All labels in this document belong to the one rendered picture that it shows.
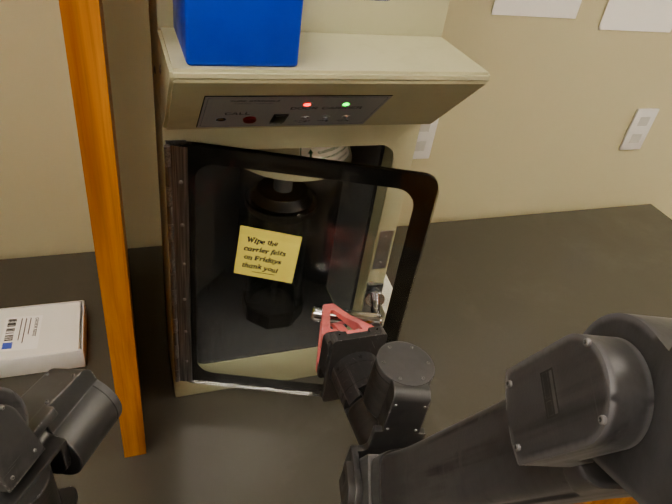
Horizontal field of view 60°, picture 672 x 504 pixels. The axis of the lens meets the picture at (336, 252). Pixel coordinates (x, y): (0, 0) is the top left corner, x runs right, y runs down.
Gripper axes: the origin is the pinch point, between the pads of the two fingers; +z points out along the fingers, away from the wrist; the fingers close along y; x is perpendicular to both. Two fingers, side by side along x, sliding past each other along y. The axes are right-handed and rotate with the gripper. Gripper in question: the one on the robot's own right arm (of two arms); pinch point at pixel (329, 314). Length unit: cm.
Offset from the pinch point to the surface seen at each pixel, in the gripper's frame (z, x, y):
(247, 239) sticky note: 7.7, 9.0, 7.1
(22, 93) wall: 55, 37, 6
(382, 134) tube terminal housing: 11.9, -8.6, 18.6
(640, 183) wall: 54, -114, -21
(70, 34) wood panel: 3.2, 25.7, 32.8
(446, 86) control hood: 1.1, -9.1, 29.4
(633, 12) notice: 54, -85, 25
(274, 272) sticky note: 6.4, 5.6, 2.4
